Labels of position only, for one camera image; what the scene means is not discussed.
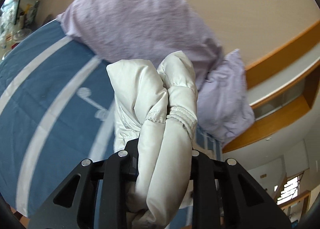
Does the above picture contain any cream puffer jacket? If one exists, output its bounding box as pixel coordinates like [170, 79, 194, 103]
[106, 51, 197, 228]

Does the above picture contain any blue white striped bedsheet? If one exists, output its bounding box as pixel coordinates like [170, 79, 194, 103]
[0, 18, 223, 229]

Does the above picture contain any wooden headboard shelf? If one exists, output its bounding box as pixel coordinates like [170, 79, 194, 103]
[222, 21, 319, 153]

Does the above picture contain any lavender crinkled duvet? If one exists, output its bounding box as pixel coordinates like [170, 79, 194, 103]
[57, 0, 254, 144]

